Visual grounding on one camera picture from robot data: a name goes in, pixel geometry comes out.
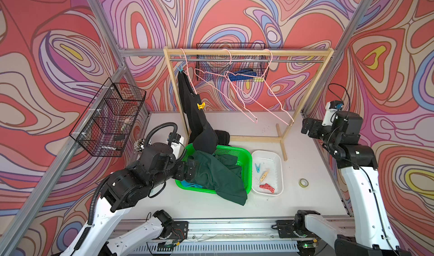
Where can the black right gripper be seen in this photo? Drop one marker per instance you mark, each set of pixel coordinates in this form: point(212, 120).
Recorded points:
point(315, 125)

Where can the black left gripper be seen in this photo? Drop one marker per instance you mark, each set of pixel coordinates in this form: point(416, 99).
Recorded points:
point(182, 174)

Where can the dark green t-shirt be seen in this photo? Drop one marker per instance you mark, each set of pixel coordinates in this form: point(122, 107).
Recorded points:
point(219, 173)

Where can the black t-shirt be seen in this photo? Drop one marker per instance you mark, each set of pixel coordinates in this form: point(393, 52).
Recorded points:
point(203, 137)

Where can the yellow clothespin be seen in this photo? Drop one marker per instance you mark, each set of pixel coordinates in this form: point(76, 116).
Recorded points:
point(201, 106)

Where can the wooden clothespin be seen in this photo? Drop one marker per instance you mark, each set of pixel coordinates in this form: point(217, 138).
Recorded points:
point(264, 175)

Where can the light blue clothespin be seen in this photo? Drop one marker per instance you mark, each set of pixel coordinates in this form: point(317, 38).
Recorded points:
point(258, 167)

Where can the teal clothespin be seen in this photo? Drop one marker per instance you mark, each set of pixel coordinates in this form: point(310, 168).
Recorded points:
point(180, 68)

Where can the teal t-shirt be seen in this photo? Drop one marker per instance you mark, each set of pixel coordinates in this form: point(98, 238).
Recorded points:
point(190, 185)

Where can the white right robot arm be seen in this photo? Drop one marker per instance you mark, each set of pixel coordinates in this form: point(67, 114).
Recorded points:
point(340, 133)

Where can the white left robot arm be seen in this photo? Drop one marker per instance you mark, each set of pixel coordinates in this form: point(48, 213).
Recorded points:
point(120, 192)

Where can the pine cone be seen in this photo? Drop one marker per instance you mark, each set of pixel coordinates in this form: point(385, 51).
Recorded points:
point(139, 145)

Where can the yellow tape roll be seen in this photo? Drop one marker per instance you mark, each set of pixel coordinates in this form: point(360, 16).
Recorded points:
point(303, 183)

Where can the green perforated plastic basket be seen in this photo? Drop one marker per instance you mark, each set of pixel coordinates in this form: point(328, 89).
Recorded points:
point(244, 160)

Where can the white plastic tray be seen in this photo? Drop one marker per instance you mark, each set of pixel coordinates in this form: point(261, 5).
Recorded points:
point(269, 161)

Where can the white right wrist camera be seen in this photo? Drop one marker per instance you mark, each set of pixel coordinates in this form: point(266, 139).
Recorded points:
point(331, 109)

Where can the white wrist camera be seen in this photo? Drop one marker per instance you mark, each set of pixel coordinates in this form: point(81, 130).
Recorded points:
point(331, 109)
point(178, 145)

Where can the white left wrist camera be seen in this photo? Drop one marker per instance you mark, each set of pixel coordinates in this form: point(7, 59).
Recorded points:
point(178, 145)

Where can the black wire basket left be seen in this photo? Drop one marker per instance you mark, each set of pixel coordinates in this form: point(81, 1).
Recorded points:
point(105, 127)

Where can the black wire basket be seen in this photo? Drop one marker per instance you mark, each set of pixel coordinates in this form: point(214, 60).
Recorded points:
point(211, 68)
point(105, 127)

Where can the black wire basket back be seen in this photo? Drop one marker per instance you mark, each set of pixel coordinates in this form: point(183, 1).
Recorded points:
point(211, 68)

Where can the metal rail base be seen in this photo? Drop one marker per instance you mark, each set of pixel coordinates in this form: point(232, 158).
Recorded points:
point(234, 235)

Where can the wooden clothes rack frame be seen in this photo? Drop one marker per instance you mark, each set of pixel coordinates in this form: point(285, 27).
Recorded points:
point(292, 76)

